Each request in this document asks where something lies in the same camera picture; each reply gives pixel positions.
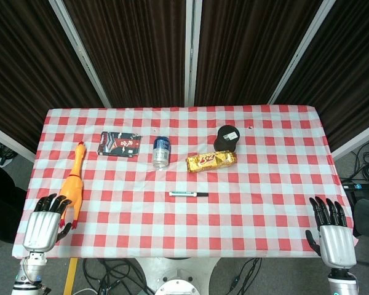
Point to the black white marker pen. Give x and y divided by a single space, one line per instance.
183 194

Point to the gold snack package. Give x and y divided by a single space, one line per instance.
210 161

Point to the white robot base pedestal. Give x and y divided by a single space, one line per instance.
175 273

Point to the yellow rubber chicken toy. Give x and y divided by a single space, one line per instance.
72 187

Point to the blue silver drink can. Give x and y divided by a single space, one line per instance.
161 153

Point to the white partition base rail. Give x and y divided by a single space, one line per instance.
356 146
9 141

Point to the black cylindrical container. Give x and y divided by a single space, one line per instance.
227 138

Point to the yellow floor strip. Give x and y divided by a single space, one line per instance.
70 276

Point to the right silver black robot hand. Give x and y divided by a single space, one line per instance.
336 246

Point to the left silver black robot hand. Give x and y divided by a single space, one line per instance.
41 229

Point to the black bulky object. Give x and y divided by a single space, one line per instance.
3 199

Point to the red white checkered tablecloth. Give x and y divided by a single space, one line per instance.
184 221

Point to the white partition frame post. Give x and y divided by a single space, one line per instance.
192 52
301 52
80 52

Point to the black marker cap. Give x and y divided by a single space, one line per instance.
203 194

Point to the dark printed flat box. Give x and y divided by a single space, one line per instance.
120 144

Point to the dark corrugated partition panel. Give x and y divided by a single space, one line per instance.
344 77
132 52
252 52
34 67

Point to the black power strip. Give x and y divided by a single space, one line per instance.
361 185

